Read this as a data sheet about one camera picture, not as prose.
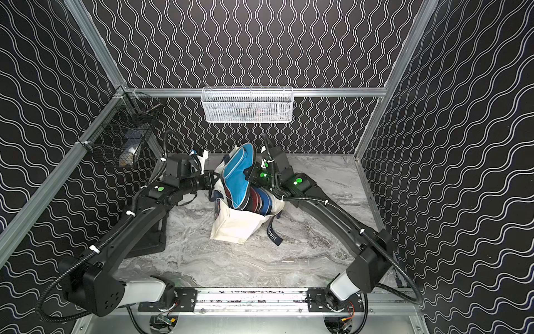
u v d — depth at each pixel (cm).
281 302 76
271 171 54
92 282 39
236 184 72
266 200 88
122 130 94
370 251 41
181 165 59
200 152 69
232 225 78
